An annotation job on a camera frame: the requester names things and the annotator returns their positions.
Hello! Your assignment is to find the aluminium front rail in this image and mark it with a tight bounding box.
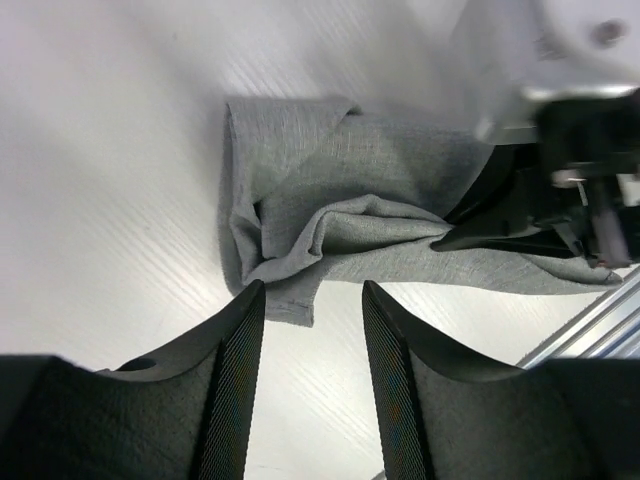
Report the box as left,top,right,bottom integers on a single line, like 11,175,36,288
518,268,639,368

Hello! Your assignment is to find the grey cloth napkin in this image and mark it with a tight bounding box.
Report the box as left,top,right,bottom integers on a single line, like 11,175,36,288
218,98,621,327

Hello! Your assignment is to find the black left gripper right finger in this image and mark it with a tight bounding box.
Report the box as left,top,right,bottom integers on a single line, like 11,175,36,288
362,281,590,479

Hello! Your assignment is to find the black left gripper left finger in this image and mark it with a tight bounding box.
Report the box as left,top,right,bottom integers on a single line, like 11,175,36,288
39,281,266,479

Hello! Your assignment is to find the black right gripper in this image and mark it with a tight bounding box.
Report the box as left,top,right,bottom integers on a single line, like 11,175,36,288
431,89,639,260

